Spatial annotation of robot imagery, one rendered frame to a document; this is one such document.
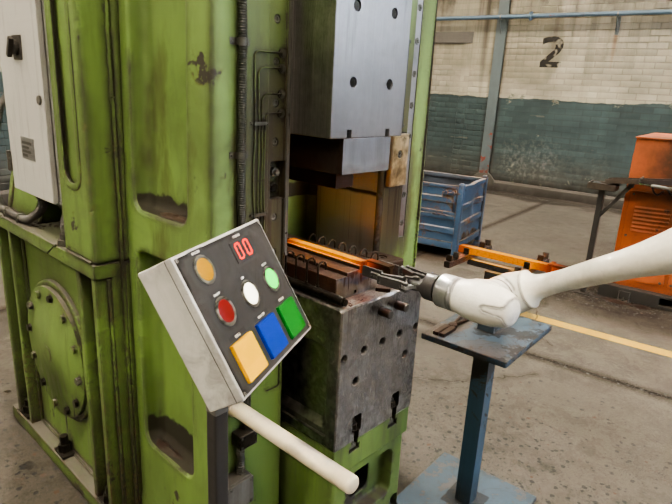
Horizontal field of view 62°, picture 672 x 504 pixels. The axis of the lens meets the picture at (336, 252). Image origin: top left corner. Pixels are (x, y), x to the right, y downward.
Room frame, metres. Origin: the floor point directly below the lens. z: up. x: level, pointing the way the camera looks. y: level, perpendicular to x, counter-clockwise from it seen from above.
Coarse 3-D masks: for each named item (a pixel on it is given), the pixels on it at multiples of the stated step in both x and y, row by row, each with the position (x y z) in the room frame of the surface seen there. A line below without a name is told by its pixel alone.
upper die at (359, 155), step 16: (304, 144) 1.56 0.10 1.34; (320, 144) 1.52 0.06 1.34; (336, 144) 1.48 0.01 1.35; (352, 144) 1.49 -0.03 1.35; (368, 144) 1.54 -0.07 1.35; (384, 144) 1.59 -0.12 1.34; (304, 160) 1.56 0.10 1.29; (320, 160) 1.51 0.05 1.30; (336, 160) 1.48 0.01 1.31; (352, 160) 1.49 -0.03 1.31; (368, 160) 1.54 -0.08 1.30; (384, 160) 1.59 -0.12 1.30
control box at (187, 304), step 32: (256, 224) 1.20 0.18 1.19; (192, 256) 0.95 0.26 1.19; (224, 256) 1.03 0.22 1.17; (256, 256) 1.13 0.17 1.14; (160, 288) 0.90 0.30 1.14; (192, 288) 0.90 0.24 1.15; (224, 288) 0.98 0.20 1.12; (256, 288) 1.06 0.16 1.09; (288, 288) 1.18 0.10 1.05; (192, 320) 0.89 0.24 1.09; (224, 320) 0.92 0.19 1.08; (256, 320) 1.01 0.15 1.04; (192, 352) 0.89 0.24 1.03; (224, 352) 0.88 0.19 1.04; (288, 352) 1.05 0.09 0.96; (224, 384) 0.87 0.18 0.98; (256, 384) 0.91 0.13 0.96
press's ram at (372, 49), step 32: (320, 0) 1.46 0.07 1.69; (352, 0) 1.47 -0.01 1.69; (384, 0) 1.56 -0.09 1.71; (320, 32) 1.46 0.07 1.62; (352, 32) 1.47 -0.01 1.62; (384, 32) 1.56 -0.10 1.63; (320, 64) 1.45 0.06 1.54; (352, 64) 1.47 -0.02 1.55; (384, 64) 1.57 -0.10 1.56; (320, 96) 1.45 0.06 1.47; (352, 96) 1.48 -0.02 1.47; (384, 96) 1.58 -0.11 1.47; (320, 128) 1.45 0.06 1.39; (352, 128) 1.48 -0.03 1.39; (384, 128) 1.58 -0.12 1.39
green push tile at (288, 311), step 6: (288, 300) 1.14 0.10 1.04; (282, 306) 1.10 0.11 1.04; (288, 306) 1.12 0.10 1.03; (294, 306) 1.15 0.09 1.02; (282, 312) 1.09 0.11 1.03; (288, 312) 1.11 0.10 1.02; (294, 312) 1.13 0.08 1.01; (282, 318) 1.09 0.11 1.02; (288, 318) 1.10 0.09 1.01; (294, 318) 1.12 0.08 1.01; (300, 318) 1.14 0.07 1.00; (288, 324) 1.09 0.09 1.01; (294, 324) 1.11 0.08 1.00; (300, 324) 1.13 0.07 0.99; (288, 330) 1.08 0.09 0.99; (294, 330) 1.10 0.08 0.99; (300, 330) 1.12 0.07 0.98; (294, 336) 1.08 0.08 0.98
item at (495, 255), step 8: (472, 248) 1.82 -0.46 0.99; (480, 248) 1.82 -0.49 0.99; (488, 256) 1.78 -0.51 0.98; (496, 256) 1.77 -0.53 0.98; (504, 256) 1.75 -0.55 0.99; (512, 256) 1.74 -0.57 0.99; (520, 264) 1.72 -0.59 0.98; (536, 264) 1.68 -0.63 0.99; (544, 264) 1.67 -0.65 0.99; (552, 264) 1.66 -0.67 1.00; (560, 264) 1.67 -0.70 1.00
